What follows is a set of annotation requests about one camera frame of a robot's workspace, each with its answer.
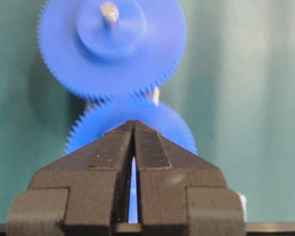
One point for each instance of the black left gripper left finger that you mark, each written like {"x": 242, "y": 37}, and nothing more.
{"x": 81, "y": 194}

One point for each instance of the large blue plastic gear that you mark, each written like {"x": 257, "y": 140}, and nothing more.
{"x": 97, "y": 60}

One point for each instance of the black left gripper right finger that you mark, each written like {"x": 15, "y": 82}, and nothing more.
{"x": 180, "y": 193}

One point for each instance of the steel shaft through large gear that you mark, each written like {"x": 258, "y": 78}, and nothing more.
{"x": 110, "y": 13}

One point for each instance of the aluminium extrusion rail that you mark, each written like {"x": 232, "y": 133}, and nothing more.
{"x": 152, "y": 96}

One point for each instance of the small blue plastic gear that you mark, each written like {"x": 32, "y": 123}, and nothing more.
{"x": 97, "y": 120}

